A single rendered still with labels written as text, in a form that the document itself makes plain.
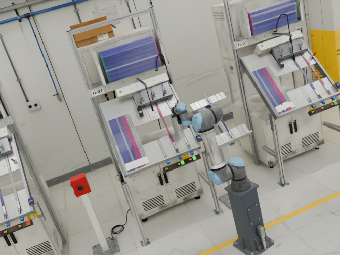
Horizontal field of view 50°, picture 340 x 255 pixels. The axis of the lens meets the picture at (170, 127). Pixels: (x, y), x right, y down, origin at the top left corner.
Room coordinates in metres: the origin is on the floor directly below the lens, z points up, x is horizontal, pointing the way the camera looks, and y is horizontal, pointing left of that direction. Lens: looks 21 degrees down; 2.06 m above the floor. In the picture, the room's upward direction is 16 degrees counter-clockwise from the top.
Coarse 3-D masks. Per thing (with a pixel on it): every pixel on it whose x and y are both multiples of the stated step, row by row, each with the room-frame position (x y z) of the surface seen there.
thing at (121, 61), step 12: (120, 48) 3.21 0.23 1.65; (132, 48) 3.23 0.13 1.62; (144, 48) 3.25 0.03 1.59; (156, 48) 3.27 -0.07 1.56; (108, 60) 3.18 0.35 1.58; (120, 60) 3.20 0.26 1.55; (132, 60) 3.22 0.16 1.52; (144, 60) 3.24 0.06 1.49; (108, 72) 3.17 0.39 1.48; (120, 72) 3.19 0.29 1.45; (132, 72) 3.21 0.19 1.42
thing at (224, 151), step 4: (216, 124) 2.98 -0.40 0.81; (216, 128) 2.99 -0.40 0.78; (216, 132) 3.01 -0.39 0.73; (220, 132) 2.97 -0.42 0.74; (220, 148) 3.00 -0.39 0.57; (224, 148) 2.97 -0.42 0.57; (220, 152) 3.02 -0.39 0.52; (224, 152) 2.97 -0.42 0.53; (228, 152) 2.98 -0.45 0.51; (224, 156) 2.97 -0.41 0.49; (228, 156) 2.98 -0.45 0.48; (224, 160) 2.97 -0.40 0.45; (228, 184) 3.00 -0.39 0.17; (220, 196) 3.09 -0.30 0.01; (224, 196) 3.07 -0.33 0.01; (228, 196) 3.05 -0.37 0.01; (220, 200) 3.03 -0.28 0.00; (224, 200) 3.01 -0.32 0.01; (228, 200) 2.99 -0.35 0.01; (228, 204) 2.92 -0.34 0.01
